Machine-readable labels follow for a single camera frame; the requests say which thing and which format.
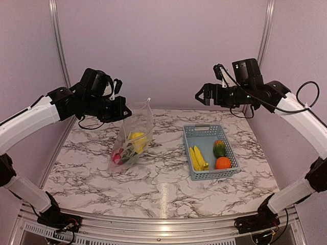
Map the green orange mango toy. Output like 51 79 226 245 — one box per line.
213 140 226 158

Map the grey plastic basket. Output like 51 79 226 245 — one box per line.
183 124 240 181

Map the orange toy fruit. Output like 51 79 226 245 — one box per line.
215 157 231 169

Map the clear zip top bag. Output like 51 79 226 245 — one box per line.
108 98 153 174

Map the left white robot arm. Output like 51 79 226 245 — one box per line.
1 68 132 227

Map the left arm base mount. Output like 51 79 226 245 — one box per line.
37 191 82 232

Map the red apple toy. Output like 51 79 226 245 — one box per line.
111 150 123 165

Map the aluminium front rail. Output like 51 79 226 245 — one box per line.
9 204 307 244

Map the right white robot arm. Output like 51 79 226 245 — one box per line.
195 58 326 229

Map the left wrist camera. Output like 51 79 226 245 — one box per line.
104 79 122 101

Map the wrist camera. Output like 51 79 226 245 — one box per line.
104 79 122 101
213 64 230 88

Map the aluminium frame post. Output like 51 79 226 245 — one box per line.
257 0 276 67
49 0 71 87

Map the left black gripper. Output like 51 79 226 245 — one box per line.
82 94 132 123

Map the left aluminium frame post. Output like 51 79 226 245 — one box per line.
49 0 71 87

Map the yellow bell pepper toy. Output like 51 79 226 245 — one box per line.
129 132 148 154

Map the yellow banana toy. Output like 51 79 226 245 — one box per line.
189 145 209 171

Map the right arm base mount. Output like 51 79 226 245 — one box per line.
234 194 280 234

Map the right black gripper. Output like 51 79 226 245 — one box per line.
194 83 253 109

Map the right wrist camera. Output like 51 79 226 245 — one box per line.
213 64 230 88

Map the right aluminium frame post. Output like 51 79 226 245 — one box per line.
257 0 276 67

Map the green bell pepper toy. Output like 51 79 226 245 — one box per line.
120 149 137 163

